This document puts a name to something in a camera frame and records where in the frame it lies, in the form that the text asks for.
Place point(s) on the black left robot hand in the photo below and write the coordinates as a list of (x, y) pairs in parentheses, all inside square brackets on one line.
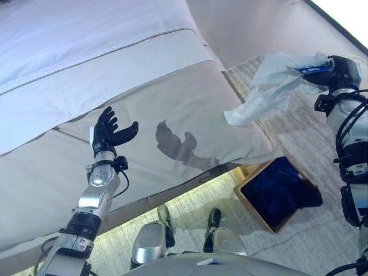
[(105, 135)]

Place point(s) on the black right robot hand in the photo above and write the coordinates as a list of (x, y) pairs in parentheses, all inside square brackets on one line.
[(345, 73)]

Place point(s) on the white garment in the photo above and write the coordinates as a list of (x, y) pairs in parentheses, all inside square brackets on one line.
[(267, 86)]

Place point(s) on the dark blue garment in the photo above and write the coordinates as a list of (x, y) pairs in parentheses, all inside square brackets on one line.
[(273, 187)]

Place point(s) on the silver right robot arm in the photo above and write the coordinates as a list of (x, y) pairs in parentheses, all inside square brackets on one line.
[(353, 149)]

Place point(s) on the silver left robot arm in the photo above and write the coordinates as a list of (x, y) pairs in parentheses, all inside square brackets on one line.
[(92, 201)]

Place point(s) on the beige bed cover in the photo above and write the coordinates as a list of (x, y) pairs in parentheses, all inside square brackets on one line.
[(201, 115)]

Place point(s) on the brown wicker basket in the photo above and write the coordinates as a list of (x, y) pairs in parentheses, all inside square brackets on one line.
[(253, 208)]

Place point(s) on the grey striped rug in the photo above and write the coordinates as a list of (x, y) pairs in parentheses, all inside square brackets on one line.
[(302, 138)]

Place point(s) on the white duvet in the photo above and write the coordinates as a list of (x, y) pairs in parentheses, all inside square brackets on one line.
[(86, 43)]

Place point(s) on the silver left robot leg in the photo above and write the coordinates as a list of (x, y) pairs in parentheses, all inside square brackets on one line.
[(149, 244)]

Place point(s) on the silver robot leg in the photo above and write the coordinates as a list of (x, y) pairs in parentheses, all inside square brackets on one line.
[(224, 238), (149, 244)]

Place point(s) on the silver right robot leg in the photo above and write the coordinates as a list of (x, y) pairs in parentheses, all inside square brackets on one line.
[(224, 238)]

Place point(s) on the grey robot torso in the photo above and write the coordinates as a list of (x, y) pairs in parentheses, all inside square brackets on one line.
[(215, 267)]

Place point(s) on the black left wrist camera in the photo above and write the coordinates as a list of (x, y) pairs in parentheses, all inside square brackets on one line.
[(121, 164)]

